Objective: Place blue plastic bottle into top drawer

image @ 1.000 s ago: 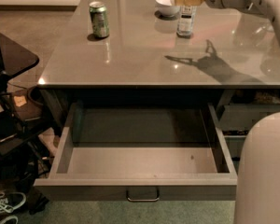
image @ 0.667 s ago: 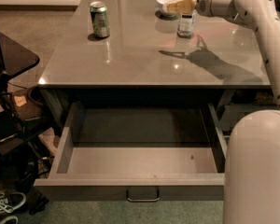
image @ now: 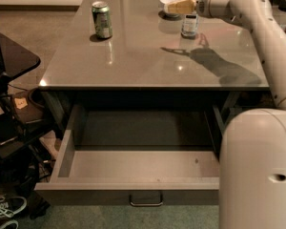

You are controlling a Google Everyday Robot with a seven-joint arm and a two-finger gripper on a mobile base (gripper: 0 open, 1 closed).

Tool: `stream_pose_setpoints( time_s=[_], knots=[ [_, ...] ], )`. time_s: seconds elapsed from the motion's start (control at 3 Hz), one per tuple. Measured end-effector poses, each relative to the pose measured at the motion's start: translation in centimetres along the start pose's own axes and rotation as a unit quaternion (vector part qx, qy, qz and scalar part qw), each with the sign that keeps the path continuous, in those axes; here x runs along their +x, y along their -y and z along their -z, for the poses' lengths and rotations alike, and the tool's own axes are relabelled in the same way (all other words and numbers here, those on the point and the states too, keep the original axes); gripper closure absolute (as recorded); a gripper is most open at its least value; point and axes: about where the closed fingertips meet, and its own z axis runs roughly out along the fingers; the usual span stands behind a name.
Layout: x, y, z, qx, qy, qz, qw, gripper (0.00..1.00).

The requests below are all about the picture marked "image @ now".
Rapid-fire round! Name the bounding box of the clear plastic water bottle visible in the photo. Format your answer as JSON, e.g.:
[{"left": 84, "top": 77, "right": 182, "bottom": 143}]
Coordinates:
[{"left": 181, "top": 11, "right": 198, "bottom": 38}]

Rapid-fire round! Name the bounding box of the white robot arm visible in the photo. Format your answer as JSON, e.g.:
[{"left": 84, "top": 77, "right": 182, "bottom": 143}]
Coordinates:
[{"left": 164, "top": 0, "right": 286, "bottom": 229}]

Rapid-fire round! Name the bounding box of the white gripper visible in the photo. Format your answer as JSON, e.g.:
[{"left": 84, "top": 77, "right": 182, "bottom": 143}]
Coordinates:
[{"left": 167, "top": 0, "right": 235, "bottom": 21}]

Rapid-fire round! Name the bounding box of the white sneaker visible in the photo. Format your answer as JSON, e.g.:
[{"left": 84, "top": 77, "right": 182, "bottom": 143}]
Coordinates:
[
  {"left": 0, "top": 220, "right": 19, "bottom": 229},
  {"left": 0, "top": 195, "right": 27, "bottom": 219}
]

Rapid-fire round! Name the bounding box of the green soda can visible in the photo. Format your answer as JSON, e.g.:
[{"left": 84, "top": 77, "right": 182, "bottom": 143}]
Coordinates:
[{"left": 92, "top": 1, "right": 112, "bottom": 39}]

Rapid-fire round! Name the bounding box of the metal drawer handle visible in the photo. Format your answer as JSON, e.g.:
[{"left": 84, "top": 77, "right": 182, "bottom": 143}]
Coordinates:
[{"left": 129, "top": 191, "right": 163, "bottom": 207}]

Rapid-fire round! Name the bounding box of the brown box with label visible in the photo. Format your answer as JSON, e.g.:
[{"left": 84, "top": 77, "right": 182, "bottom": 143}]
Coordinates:
[{"left": 11, "top": 89, "right": 46, "bottom": 123}]

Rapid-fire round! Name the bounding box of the smartphone on stand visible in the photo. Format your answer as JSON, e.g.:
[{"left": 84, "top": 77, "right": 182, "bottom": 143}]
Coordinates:
[{"left": 0, "top": 114, "right": 18, "bottom": 145}]

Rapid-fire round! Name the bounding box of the white ceramic bowl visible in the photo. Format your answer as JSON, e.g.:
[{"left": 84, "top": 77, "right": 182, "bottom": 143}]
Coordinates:
[{"left": 159, "top": 0, "right": 178, "bottom": 18}]

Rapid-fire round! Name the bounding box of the open grey top drawer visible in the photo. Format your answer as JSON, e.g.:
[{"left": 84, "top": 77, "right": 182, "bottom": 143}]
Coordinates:
[{"left": 35, "top": 105, "right": 219, "bottom": 205}]

